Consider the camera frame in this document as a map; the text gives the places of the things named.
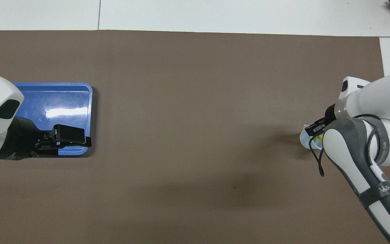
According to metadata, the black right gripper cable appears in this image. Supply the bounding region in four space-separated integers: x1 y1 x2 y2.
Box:
308 115 390 177

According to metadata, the brown table mat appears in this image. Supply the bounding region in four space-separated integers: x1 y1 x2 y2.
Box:
0 30 390 244

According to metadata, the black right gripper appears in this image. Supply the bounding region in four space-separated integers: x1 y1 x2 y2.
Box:
304 103 338 137

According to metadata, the blue plastic tray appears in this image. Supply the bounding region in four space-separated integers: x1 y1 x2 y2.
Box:
12 82 93 158

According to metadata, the clear plastic cup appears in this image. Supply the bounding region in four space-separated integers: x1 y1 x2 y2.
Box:
299 125 325 151

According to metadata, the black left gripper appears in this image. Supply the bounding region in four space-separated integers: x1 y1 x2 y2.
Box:
0 117 92 160

